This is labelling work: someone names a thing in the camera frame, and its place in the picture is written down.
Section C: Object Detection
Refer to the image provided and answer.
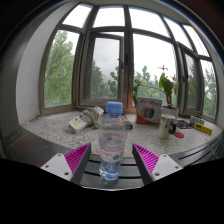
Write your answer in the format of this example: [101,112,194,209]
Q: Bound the small light blue box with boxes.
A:
[189,115,206,126]

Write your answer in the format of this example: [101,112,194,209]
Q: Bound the long yellow box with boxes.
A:
[193,122,214,136]

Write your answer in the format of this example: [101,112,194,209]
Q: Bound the red white filament spool box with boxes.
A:
[135,96,164,125]

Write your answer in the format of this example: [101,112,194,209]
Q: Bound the white mug with dark handle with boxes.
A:
[157,113,178,140]

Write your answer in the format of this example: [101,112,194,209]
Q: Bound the black lattice mat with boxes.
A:
[175,119,194,130]

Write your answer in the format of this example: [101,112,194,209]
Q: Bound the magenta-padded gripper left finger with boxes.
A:
[40,142,92,186]

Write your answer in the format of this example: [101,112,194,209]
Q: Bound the clear blue-capped water bottle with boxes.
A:
[97,101,128,182]

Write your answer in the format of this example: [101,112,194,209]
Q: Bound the dark colourful book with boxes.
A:
[121,114,134,130]

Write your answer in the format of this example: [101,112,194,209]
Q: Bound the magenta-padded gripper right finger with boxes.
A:
[131,143,184,186]

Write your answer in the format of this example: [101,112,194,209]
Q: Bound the red-flowered plant in white pot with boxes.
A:
[132,64,186,123]

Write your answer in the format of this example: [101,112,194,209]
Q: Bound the grey framed bay window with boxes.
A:
[38,2,219,121]

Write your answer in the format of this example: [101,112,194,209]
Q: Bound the white pack with coiled cable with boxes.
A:
[68,105,105,134]

